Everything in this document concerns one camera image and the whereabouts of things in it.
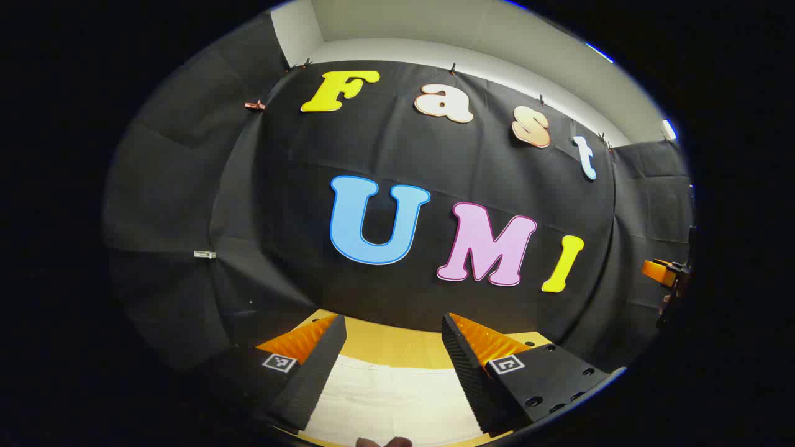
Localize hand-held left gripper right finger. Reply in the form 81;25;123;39
441;312;627;436

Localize white jeans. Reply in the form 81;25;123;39
298;354;486;446

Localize black backdrop cloth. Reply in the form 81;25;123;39
102;12;695;373

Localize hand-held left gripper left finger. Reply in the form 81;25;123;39
186;314;347;435

